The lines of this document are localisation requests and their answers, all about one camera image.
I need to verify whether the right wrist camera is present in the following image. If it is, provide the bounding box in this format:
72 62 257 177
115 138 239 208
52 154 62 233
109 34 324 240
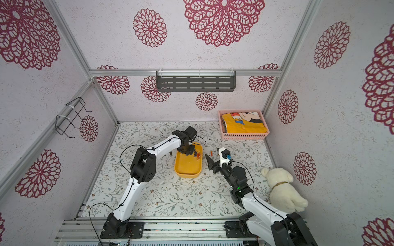
218 147 232 168

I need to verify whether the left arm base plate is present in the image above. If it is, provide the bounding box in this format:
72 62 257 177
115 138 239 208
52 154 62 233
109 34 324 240
100 213 145 239

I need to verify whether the yellow cartoon towel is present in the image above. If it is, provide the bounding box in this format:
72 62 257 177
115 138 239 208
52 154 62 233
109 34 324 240
221 111 268 133

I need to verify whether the aluminium rail frame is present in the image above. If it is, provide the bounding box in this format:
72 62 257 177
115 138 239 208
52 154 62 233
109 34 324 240
54 215 314 244

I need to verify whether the pink perforated plastic basket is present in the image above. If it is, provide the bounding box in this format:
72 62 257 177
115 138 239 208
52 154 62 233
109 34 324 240
218 110 270 140

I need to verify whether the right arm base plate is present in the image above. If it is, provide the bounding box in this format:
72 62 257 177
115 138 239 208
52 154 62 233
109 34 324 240
224 220 256 238

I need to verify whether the cream plush dog toy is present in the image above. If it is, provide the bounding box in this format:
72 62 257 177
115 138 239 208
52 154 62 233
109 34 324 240
261 168 308 214

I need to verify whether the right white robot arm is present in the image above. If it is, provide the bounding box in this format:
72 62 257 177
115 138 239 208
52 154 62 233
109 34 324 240
205 154 317 246

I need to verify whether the black wire wall rack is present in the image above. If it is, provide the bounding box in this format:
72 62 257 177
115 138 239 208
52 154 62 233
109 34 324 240
54 97 93 139

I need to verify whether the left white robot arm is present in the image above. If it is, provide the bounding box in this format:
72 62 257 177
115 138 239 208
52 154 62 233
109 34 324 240
103 126 197 234

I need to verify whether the yellow plastic storage tray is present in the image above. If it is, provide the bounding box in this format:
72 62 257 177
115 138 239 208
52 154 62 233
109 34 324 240
174 143 203 178

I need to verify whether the grey wall shelf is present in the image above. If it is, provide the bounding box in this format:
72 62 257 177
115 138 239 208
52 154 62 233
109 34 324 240
156 70 237 92

